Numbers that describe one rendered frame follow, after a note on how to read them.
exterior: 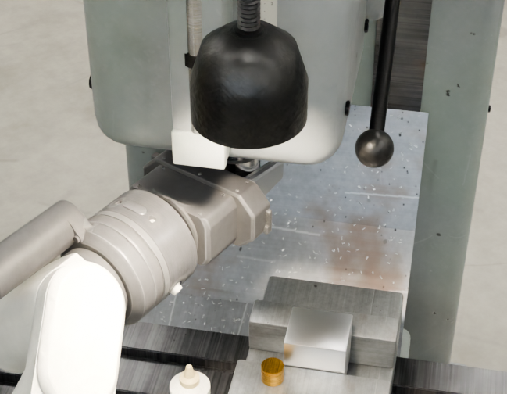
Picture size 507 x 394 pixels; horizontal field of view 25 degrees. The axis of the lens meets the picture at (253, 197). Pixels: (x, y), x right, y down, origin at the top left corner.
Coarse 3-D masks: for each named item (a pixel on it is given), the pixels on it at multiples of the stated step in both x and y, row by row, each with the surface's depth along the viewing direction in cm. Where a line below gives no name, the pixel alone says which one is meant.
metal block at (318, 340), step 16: (304, 320) 111; (320, 320) 111; (336, 320) 111; (288, 336) 109; (304, 336) 109; (320, 336) 109; (336, 336) 109; (288, 352) 109; (304, 352) 109; (320, 352) 108; (336, 352) 108; (304, 368) 110; (320, 368) 110; (336, 368) 109
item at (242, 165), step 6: (228, 156) 98; (228, 162) 97; (234, 162) 97; (240, 162) 97; (246, 162) 97; (252, 162) 98; (258, 162) 98; (228, 168) 97; (234, 168) 97; (240, 168) 97; (246, 168) 98
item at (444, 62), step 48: (432, 0) 127; (480, 0) 126; (432, 48) 131; (480, 48) 130; (432, 96) 135; (480, 96) 134; (432, 144) 139; (480, 144) 139; (432, 192) 144; (432, 240) 148; (432, 288) 153; (432, 336) 158
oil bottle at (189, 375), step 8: (192, 368) 110; (176, 376) 113; (184, 376) 111; (192, 376) 111; (200, 376) 112; (176, 384) 112; (184, 384) 110; (192, 384) 110; (200, 384) 111; (208, 384) 112; (176, 392) 111; (184, 392) 111; (192, 392) 111; (200, 392) 111; (208, 392) 111
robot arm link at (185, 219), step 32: (160, 160) 97; (128, 192) 92; (160, 192) 94; (192, 192) 94; (224, 192) 94; (256, 192) 94; (128, 224) 88; (160, 224) 89; (192, 224) 92; (224, 224) 93; (256, 224) 94; (160, 256) 88; (192, 256) 91
